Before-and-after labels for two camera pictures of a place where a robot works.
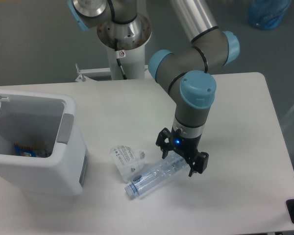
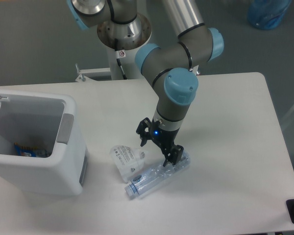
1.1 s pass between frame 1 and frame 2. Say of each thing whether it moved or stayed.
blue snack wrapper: stayed
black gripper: moved
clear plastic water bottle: stayed
